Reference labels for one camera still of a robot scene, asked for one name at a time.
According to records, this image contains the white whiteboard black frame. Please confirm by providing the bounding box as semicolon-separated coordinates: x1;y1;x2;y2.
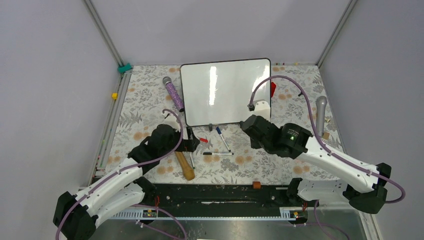
180;58;271;127

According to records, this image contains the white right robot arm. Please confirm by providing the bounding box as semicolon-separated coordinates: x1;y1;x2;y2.
240;115;391;214

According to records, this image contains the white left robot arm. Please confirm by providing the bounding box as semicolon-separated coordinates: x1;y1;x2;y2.
52;123;184;240

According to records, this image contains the red object behind whiteboard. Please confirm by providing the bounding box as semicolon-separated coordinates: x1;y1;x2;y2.
270;82;277;98

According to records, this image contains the green cap marker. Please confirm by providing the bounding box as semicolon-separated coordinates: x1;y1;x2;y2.
189;152;196;170

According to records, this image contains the black cap marker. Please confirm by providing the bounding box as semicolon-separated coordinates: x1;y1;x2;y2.
202;152;234;156

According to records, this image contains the wooden microphone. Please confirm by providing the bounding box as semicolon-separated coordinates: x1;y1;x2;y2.
174;151;195;181

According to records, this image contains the blue cap marker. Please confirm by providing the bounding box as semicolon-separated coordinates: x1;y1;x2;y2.
216;126;232;153

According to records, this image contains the small brown wooden cube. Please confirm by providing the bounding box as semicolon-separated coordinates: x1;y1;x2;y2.
322;132;331;140

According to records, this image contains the floral patterned mat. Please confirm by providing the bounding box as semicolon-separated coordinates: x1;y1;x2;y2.
96;65;335;185

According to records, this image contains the silver grey microphone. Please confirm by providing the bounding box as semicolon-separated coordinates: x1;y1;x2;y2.
315;96;328;137

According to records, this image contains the orange brown cylinder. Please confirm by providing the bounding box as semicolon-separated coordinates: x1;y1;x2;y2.
252;181;262;189

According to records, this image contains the purple glitter microphone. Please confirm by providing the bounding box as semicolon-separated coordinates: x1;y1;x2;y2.
162;76;185;113

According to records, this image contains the small yellow cube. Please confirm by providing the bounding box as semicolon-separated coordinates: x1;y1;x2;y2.
111;92;118;100

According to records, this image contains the teal block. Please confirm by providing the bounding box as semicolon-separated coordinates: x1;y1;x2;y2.
117;63;133;74

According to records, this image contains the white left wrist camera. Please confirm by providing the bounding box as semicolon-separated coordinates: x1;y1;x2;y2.
162;110;181;132

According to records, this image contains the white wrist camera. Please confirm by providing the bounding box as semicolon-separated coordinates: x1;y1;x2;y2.
247;100;271;121
162;110;181;132

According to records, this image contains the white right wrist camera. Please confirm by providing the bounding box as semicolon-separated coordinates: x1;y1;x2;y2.
247;100;271;121

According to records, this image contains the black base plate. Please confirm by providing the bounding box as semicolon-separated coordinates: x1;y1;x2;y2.
140;178;315;217

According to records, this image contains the slotted grey cable duct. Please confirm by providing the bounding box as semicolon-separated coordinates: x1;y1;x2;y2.
109;208;299;221

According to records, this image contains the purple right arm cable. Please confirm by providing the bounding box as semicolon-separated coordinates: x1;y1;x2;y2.
248;75;406;204

